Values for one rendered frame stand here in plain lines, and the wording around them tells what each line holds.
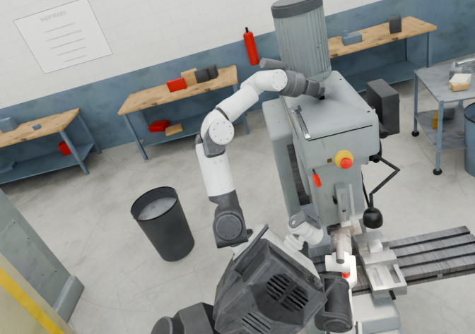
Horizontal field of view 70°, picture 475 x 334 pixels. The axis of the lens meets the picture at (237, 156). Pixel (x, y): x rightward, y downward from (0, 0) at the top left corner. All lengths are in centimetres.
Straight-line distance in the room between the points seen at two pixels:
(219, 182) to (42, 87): 561
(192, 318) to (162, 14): 481
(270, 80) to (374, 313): 126
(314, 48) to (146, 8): 433
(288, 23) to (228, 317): 104
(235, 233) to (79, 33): 518
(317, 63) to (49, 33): 510
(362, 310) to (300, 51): 126
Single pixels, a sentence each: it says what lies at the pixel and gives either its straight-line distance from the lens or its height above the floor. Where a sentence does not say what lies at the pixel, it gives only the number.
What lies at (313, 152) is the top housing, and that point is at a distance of 116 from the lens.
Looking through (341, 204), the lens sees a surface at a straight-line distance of 145.
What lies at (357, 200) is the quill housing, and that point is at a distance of 151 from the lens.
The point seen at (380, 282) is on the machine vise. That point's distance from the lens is 181.
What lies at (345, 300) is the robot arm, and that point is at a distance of 120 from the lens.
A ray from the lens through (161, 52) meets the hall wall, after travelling 565.
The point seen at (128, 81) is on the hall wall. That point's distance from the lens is 591.
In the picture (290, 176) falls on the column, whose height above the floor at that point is 129.
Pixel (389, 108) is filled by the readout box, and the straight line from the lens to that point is 167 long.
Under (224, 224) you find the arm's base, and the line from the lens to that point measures 101.
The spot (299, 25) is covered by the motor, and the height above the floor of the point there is 213.
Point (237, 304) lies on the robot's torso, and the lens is 102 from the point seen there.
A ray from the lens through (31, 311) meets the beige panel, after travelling 233.
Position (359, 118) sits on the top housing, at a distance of 115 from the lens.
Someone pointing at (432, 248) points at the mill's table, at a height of 90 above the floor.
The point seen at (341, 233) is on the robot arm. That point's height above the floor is 125.
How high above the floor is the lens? 245
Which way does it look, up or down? 31 degrees down
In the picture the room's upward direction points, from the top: 18 degrees counter-clockwise
